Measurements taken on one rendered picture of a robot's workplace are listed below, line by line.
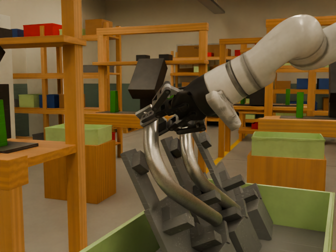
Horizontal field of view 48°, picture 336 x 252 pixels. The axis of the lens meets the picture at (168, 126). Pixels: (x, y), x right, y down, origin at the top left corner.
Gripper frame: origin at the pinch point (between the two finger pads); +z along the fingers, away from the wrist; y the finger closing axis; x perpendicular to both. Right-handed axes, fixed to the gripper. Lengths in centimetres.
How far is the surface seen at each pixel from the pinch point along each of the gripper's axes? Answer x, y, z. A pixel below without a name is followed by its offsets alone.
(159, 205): 11.9, -9.3, 5.7
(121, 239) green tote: 13.7, -12.3, 18.1
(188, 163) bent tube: -0.1, -14.5, 1.6
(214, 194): 4.5, -22.3, 0.1
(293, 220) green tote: -5, -59, -6
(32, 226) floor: -123, -132, 239
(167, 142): -6.2, -11.4, 4.9
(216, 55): -851, -551, 211
